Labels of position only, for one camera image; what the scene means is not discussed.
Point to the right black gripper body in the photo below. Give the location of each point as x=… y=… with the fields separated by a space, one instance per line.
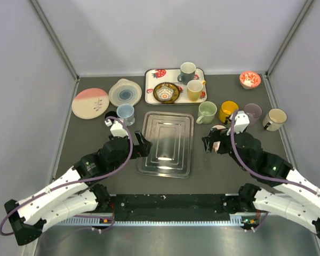
x=225 y=145

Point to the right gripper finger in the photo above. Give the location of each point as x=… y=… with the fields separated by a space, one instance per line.
x=210 y=144
x=216 y=134

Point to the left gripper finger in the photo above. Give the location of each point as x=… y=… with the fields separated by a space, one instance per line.
x=141 y=151
x=144 y=145

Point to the slotted cable duct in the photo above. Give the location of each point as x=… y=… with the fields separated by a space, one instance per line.
x=232 y=220

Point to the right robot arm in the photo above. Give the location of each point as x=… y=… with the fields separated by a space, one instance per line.
x=303 y=205

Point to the light green mug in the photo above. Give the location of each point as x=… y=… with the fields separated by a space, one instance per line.
x=206 y=112

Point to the mustard yellow mug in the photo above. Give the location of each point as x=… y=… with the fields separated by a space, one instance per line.
x=194 y=89

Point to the blue ringed cream plate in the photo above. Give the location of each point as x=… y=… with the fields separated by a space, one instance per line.
x=125 y=91

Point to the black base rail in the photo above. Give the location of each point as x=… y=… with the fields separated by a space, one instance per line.
x=172 y=207

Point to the dark grey-blue mug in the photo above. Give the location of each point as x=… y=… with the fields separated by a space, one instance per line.
x=187 y=72

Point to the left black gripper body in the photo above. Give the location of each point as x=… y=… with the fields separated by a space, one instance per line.
x=119 y=162

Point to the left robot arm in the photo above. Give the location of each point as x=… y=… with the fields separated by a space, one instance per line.
x=75 y=192

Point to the yellow and black mug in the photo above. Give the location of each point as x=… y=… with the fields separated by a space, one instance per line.
x=226 y=110

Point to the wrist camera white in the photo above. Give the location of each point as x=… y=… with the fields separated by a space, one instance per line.
x=116 y=128
x=241 y=122

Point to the lilac purple mug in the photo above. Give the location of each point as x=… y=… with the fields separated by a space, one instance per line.
x=254 y=112

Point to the strawberry pattern white tray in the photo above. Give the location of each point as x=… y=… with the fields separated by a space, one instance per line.
x=153 y=77

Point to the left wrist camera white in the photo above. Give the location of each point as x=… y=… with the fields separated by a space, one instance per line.
x=116 y=128

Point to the cream mug black handle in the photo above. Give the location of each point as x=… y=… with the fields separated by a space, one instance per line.
x=274 y=119

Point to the red patterned small bowl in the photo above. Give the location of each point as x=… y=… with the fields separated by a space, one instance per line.
x=249 y=80

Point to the light blue mug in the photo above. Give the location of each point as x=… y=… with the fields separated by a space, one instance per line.
x=126 y=113

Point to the silver metal tray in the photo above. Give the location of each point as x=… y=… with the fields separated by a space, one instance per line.
x=172 y=137

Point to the pink and cream plate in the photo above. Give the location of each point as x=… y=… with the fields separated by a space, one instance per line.
x=90 y=103

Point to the black and gold cup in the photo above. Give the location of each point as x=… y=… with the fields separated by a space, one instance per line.
x=110 y=116

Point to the pink and white mug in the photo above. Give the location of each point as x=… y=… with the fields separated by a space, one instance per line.
x=219 y=127

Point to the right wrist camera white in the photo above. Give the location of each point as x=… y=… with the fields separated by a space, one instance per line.
x=241 y=122

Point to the floral patterned small bowl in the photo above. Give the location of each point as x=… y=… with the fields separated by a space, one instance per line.
x=166 y=93

